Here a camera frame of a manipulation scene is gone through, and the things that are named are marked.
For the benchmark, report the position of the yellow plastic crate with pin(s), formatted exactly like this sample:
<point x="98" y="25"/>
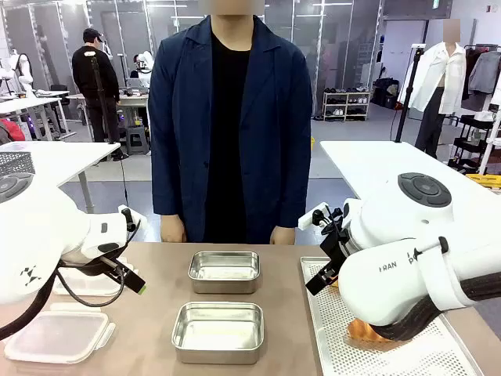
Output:
<point x="485" y="181"/>

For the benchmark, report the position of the golden brown croissant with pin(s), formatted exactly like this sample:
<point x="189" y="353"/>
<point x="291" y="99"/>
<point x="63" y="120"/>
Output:
<point x="362" y="331"/>
<point x="336" y="283"/>

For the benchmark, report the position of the man in black clothes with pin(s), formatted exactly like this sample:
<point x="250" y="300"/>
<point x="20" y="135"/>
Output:
<point x="96" y="74"/>

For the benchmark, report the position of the large plain white table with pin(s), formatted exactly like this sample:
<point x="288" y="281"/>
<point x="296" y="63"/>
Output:
<point x="368" y="164"/>

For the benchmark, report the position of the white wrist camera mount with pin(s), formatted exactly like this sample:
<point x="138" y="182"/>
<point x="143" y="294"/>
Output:
<point x="135" y="221"/>
<point x="307" y="220"/>

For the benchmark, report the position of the white shoe rack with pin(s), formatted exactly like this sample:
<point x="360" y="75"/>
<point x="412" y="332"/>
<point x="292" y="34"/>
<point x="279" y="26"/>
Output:
<point x="346" y="105"/>

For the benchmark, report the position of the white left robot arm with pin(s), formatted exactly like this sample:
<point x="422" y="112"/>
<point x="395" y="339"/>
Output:
<point x="43" y="227"/>

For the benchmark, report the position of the grey plastic stool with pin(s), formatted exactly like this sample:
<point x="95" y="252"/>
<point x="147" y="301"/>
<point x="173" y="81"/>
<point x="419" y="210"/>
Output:
<point x="137" y="141"/>

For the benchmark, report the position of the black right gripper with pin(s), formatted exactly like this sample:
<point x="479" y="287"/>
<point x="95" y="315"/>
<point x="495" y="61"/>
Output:
<point x="336" y="246"/>

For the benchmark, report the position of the grey hanging garment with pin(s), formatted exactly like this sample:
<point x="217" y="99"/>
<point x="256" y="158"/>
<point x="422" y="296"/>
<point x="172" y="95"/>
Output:
<point x="485" y="72"/>

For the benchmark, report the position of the red bag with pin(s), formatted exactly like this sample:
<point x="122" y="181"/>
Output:
<point x="11" y="131"/>

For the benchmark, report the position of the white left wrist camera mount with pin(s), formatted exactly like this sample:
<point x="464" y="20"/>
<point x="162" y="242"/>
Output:
<point x="135" y="221"/>

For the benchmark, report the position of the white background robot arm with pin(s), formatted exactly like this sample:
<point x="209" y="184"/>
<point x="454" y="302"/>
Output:
<point x="23" y="74"/>

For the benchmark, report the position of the white background robot with camera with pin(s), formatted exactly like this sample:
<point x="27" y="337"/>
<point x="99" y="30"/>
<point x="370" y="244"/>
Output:
<point x="143" y="70"/>

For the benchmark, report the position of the black rolling cart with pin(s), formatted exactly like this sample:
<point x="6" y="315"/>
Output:
<point x="471" y="137"/>

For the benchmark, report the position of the white table with mesh basket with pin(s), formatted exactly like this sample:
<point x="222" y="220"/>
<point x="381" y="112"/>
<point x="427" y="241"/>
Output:
<point x="70" y="158"/>

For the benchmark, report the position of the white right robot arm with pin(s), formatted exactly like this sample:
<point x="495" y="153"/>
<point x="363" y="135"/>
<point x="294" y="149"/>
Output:
<point x="395" y="243"/>

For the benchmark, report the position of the black bag on floor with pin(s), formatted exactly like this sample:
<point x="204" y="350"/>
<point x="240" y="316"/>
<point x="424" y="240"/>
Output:
<point x="385" y="94"/>

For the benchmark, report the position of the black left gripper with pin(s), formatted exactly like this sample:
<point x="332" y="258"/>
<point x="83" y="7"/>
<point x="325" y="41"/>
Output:
<point x="114" y="265"/>

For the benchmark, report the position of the person's left forearm navy sleeve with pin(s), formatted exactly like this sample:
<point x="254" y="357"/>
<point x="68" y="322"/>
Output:
<point x="293" y="192"/>

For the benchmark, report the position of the grey metal mesh basket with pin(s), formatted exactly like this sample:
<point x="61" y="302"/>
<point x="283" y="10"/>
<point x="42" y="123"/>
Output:
<point x="15" y="163"/>

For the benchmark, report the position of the person's right forearm navy sleeve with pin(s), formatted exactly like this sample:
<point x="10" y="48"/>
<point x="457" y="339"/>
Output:
<point x="166" y="184"/>

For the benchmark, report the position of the white background desk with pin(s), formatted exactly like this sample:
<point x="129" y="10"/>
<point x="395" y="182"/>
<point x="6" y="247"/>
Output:
<point x="27" y="103"/>

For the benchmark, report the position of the perforated metal baking tray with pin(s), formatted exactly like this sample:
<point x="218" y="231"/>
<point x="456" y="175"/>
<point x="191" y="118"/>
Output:
<point x="336" y="337"/>

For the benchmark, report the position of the person's left hand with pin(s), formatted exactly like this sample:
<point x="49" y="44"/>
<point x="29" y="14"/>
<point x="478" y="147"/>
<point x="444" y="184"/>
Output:
<point x="282" y="236"/>

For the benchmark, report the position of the stainless steel rectangular container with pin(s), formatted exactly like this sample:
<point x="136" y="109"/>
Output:
<point x="218" y="333"/>
<point x="224" y="272"/>

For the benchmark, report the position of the mannequin in white shirt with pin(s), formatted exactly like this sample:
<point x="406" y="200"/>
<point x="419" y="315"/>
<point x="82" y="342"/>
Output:
<point x="442" y="78"/>

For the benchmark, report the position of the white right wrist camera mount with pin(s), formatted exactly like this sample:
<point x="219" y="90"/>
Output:
<point x="307" y="220"/>

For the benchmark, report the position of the person in navy jacket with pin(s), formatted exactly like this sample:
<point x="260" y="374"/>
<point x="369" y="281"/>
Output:
<point x="231" y="117"/>

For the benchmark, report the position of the person's right hand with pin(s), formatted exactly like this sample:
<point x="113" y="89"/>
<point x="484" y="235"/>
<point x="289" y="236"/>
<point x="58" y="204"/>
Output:
<point x="173" y="229"/>

